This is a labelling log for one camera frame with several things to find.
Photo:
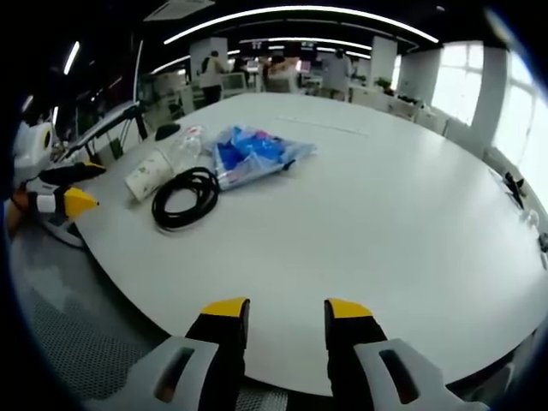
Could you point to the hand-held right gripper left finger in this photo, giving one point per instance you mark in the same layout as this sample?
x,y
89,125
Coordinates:
x,y
201,359

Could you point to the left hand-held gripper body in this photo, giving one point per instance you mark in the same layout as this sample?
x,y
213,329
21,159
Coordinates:
x,y
32,145

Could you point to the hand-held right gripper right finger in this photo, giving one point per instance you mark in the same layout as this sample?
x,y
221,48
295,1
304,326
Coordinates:
x,y
368,364

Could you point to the white paper cup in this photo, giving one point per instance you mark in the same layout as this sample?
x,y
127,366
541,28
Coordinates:
x,y
150,173

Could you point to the clear plastic bottle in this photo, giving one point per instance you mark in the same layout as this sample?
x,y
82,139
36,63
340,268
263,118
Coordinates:
x,y
188,143

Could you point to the blue plastic bag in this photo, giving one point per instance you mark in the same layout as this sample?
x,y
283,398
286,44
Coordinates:
x,y
257,152

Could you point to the person's left hand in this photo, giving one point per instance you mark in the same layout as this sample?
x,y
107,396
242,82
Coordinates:
x,y
19,205

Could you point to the white chair base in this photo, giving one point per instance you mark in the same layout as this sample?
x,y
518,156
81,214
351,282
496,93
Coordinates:
x,y
62,229

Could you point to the black office chair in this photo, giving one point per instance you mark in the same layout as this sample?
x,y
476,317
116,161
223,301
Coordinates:
x,y
167,129

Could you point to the white table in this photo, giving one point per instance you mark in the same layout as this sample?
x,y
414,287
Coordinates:
x,y
325,222

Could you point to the black clip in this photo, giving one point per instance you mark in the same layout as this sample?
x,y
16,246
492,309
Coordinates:
x,y
515,184

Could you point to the potted green plant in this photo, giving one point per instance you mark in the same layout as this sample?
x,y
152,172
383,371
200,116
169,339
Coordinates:
x,y
384,83

